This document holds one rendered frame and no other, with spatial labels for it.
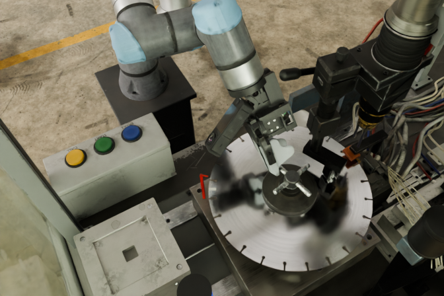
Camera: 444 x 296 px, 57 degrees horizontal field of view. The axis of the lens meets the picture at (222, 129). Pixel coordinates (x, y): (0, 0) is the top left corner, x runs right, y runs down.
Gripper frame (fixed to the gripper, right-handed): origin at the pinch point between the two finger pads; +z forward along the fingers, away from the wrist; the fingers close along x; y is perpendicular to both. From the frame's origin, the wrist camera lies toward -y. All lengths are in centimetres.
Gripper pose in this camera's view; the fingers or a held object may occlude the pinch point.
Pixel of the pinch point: (271, 171)
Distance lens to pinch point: 82.7
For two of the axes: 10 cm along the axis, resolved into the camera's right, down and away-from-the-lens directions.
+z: 3.9, 8.0, 4.5
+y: 8.8, -4.7, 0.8
